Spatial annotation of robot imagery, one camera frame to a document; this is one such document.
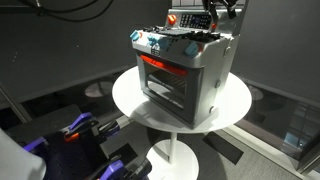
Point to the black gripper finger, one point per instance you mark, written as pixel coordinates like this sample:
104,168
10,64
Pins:
231,9
212,15

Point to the grey toy stove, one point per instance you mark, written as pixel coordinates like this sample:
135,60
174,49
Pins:
213,70

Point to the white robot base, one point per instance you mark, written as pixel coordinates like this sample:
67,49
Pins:
16,161

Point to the small orange round button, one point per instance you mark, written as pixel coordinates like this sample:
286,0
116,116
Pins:
214,26

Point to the black keypad display panel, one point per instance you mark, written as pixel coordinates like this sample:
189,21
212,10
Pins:
195,21

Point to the black stove burner grate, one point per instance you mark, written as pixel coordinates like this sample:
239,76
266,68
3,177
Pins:
185,33

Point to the blue stove knob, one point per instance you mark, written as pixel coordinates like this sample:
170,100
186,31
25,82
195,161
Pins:
152,40
191,49
134,35
164,43

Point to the large orange stove knob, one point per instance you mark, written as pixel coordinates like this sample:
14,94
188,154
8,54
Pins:
171,19

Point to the black floor mat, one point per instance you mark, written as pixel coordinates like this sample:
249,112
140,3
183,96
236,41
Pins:
222,147

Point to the purple and black clamp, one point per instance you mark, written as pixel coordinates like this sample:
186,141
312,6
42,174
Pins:
34,143
110,128
115,168

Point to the purple clamp with orange trigger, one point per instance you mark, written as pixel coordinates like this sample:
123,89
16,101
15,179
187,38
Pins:
80,120

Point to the grey metal pole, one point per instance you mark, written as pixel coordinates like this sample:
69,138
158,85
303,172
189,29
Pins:
13,105

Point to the white round pedestal table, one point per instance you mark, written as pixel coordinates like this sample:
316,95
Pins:
233,100

